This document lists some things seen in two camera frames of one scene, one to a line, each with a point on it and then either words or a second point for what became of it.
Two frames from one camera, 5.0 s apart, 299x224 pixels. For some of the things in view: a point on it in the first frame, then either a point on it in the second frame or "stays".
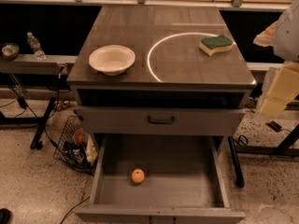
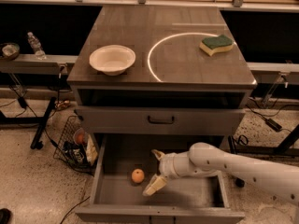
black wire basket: [76, 148] stays
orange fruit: [137, 175] stays
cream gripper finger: [283, 90] → [159, 154]
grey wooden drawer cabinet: [171, 91] stays
